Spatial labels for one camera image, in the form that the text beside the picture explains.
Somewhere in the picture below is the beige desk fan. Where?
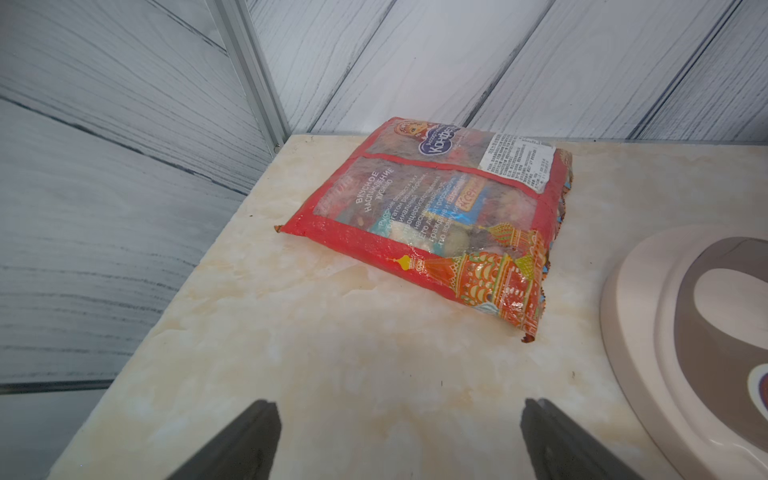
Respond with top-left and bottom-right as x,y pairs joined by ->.
600,225 -> 767,479

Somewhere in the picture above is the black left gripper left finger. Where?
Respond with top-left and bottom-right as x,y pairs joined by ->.
169,400 -> 282,480

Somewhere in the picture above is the red candy bag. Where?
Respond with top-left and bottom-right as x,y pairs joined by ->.
282,117 -> 573,341

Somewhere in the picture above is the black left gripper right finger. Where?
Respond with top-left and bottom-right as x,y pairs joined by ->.
520,398 -> 641,479

